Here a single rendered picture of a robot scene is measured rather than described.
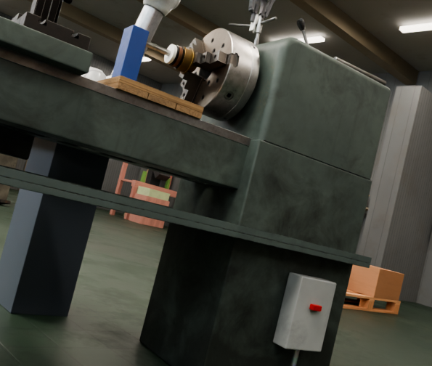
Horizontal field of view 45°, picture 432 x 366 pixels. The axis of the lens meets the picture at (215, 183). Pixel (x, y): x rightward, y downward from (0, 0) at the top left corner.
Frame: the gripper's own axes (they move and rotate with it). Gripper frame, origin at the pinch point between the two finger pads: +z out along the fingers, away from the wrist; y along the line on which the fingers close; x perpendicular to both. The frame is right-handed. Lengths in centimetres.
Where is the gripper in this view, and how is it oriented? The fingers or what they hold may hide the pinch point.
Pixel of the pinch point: (255, 23)
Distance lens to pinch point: 224.3
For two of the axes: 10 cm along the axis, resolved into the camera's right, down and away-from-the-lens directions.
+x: 5.4, 0.8, -8.4
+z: -2.4, 9.7, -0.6
